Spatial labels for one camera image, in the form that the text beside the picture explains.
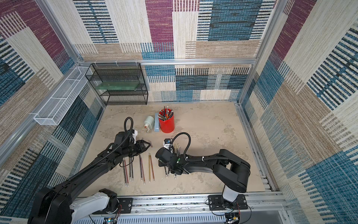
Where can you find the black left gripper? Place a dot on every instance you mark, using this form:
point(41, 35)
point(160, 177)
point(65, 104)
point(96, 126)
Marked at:
point(143, 147)

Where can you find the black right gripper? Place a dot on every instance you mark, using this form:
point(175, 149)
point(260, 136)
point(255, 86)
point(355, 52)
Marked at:
point(170, 167)

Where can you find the black striped pencil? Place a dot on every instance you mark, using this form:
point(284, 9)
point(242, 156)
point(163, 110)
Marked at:
point(124, 172)
point(129, 167)

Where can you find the red striped pencil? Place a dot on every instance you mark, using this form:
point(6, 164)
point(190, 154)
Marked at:
point(126, 173)

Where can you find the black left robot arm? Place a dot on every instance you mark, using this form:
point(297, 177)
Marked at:
point(58, 206)

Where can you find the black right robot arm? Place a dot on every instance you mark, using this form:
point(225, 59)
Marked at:
point(233, 171)

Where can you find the light blue eraser box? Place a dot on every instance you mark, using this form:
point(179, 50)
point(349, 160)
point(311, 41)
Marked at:
point(156, 123)

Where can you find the red pencil holder cup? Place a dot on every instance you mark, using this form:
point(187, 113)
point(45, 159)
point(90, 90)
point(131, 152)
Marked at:
point(166, 120)

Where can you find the green board on shelf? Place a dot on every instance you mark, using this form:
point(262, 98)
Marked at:
point(118, 86)

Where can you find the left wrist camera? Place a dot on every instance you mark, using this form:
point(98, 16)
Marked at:
point(134, 135)

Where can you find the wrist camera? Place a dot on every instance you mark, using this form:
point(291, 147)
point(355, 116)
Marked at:
point(168, 144)
point(134, 135)

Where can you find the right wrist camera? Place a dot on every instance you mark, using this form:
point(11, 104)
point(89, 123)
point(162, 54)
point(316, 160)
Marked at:
point(168, 144)

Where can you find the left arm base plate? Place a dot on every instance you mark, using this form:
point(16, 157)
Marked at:
point(124, 205)

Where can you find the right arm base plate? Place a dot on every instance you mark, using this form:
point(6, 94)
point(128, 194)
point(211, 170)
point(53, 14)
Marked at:
point(217, 202)

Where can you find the black wire mesh shelf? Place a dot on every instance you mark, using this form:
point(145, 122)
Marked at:
point(116, 72)

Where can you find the white wire mesh basket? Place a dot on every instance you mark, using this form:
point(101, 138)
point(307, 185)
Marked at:
point(56, 107)

